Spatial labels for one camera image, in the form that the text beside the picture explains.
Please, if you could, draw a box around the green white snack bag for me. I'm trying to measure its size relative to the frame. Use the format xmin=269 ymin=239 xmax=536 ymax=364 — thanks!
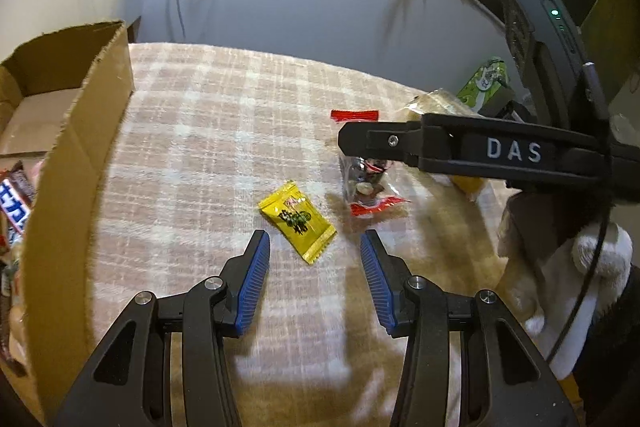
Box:
xmin=457 ymin=57 xmax=512 ymax=108

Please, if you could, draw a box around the yellow snack packet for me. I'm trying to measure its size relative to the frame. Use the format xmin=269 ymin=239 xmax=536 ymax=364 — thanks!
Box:
xmin=257 ymin=180 xmax=337 ymax=266

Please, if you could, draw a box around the brown chocolate bar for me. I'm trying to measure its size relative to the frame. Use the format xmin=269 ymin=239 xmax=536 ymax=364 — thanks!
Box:
xmin=0 ymin=161 xmax=39 ymax=254

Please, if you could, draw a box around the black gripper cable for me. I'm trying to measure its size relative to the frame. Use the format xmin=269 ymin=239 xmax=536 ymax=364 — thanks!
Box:
xmin=545 ymin=201 xmax=617 ymax=364

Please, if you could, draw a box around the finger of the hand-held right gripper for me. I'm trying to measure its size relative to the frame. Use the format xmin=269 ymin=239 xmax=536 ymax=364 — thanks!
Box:
xmin=337 ymin=111 xmax=614 ymax=188

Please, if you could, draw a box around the dark red box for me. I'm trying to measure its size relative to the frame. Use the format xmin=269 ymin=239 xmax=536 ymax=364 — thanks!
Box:
xmin=479 ymin=87 xmax=533 ymax=125

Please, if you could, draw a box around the brown cardboard box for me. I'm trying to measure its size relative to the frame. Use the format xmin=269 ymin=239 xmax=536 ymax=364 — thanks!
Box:
xmin=0 ymin=21 xmax=136 ymax=427

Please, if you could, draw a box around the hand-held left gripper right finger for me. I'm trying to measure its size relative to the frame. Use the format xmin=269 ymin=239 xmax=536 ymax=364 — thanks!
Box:
xmin=360 ymin=229 xmax=581 ymax=427

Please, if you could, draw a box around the clear bread bag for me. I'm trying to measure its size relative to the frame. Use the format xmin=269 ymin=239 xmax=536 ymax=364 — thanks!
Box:
xmin=404 ymin=88 xmax=495 ymax=204

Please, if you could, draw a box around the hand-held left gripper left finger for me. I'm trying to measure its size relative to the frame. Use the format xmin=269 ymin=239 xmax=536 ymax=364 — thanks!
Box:
xmin=52 ymin=229 xmax=272 ymax=427

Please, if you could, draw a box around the clear red-edged nut packet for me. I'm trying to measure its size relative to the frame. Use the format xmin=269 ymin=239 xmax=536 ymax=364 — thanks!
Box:
xmin=331 ymin=109 xmax=412 ymax=218

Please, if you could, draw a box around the checked beige blanket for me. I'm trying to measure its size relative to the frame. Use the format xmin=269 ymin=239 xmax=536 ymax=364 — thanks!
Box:
xmin=82 ymin=42 xmax=518 ymax=427

